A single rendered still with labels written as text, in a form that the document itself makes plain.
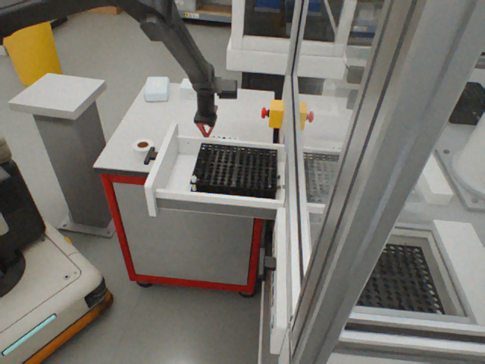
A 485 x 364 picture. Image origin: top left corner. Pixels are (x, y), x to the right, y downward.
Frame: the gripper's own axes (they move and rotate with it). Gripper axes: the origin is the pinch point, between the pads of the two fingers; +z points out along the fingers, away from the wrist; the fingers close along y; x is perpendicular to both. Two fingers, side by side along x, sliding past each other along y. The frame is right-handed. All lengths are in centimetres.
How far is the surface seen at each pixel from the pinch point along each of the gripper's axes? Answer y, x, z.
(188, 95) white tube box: 32.8, 13.7, 3.8
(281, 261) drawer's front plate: -57, -25, -12
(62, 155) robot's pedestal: 20, 70, 33
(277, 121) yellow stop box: 4.7, -23.6, -5.2
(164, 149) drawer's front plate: -25.0, 6.7, -11.8
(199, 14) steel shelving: 348, 72, 72
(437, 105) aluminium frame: -79, -30, -60
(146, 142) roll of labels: -5.6, 19.4, 1.5
